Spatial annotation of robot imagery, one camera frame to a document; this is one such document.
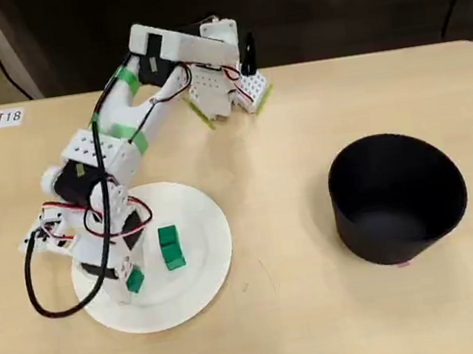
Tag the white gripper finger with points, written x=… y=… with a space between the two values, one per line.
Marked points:
x=144 y=256
x=116 y=293

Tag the green cube block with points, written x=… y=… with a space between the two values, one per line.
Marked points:
x=136 y=281
x=174 y=258
x=167 y=235

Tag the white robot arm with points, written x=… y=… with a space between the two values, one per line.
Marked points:
x=120 y=101

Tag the black pot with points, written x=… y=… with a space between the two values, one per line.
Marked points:
x=399 y=207

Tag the white round plate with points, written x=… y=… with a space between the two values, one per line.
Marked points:
x=192 y=236

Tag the yellow-green tape strip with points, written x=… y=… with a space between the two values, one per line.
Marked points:
x=267 y=98
x=204 y=117

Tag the white label MT18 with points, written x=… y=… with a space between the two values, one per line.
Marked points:
x=3 y=117

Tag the white panel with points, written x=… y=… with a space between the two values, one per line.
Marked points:
x=11 y=50

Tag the small pink sticker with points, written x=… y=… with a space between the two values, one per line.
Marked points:
x=404 y=264

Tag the wrist camera on white mount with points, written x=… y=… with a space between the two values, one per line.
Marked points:
x=46 y=232

